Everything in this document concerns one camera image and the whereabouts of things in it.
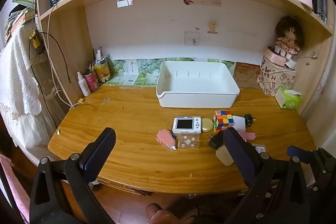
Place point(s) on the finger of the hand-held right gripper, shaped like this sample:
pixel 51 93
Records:
pixel 296 151

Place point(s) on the white spray bottle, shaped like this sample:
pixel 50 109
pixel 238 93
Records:
pixel 84 86

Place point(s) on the letter print fabric bag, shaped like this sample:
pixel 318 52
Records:
pixel 270 77

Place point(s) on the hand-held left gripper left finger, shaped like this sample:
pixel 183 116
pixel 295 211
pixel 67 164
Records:
pixel 101 150

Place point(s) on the round gold tin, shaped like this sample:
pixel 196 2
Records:
pixel 207 125

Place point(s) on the pink cloth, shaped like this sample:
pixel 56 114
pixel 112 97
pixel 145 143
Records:
pixel 10 182

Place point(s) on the black charger plug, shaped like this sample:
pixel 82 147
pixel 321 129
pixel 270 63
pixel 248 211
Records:
pixel 216 141

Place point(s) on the stack of papers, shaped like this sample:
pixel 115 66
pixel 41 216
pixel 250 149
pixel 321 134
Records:
pixel 18 19

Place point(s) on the white plastic bin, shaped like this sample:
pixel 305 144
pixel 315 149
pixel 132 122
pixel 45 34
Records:
pixel 197 100

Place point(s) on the small printed card package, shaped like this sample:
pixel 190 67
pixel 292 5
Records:
pixel 260 148

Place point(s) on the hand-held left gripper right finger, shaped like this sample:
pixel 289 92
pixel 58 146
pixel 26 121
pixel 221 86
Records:
pixel 241 153

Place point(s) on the beige faceted block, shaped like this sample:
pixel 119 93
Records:
pixel 223 155

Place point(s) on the red can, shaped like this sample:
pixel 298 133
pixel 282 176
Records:
pixel 92 82

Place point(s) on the white power adapter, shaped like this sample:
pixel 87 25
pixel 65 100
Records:
pixel 290 64

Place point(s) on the colourful puzzle cube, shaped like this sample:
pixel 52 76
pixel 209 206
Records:
pixel 223 120

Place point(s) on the dark green bottle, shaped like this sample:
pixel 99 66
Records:
pixel 248 120

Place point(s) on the brown printed board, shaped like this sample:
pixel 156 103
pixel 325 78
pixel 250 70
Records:
pixel 246 75

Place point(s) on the metal wall hook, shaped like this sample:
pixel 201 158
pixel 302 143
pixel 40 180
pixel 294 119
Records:
pixel 312 56

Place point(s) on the yellow hanging tag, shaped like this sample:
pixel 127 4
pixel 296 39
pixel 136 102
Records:
pixel 34 39

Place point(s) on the green fruit print cardboard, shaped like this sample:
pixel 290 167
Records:
pixel 141 69

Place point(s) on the white lace cloth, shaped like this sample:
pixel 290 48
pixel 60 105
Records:
pixel 18 77

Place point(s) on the white marker pen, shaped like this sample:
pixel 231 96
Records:
pixel 100 53

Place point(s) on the yellow pony sticker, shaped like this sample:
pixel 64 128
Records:
pixel 212 27

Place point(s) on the brown rounded object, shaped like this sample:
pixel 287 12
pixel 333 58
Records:
pixel 162 214

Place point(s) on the green tissue pack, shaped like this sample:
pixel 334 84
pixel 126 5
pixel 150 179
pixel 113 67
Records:
pixel 287 100

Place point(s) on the red wall sticker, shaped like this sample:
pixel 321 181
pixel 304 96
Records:
pixel 187 0

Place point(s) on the yellow drink carton holder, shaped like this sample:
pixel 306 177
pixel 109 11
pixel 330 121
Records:
pixel 102 70

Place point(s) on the pink round box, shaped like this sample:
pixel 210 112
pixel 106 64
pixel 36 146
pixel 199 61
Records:
pixel 273 57

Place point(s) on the clear acrylic box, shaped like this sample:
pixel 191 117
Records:
pixel 189 141

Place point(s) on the brown haired doll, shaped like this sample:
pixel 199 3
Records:
pixel 288 40

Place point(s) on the square adhesive hook patch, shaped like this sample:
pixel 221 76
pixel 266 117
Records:
pixel 191 39

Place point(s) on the white digital camera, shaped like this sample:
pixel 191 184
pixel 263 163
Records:
pixel 194 124

